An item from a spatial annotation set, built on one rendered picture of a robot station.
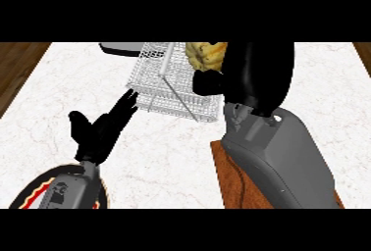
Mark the yellow squash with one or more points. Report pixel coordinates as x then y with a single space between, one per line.
208 55

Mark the brown wooden cutting board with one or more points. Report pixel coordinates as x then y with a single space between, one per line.
239 183

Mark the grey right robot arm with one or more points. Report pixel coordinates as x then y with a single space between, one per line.
276 157

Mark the grey and black appliance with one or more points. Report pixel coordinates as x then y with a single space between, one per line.
123 48

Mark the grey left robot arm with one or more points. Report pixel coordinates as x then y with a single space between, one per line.
73 189

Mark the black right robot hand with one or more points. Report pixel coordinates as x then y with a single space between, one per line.
257 72

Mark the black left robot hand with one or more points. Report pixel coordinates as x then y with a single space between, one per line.
104 130

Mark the black plate with red rim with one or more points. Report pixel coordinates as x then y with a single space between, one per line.
35 192

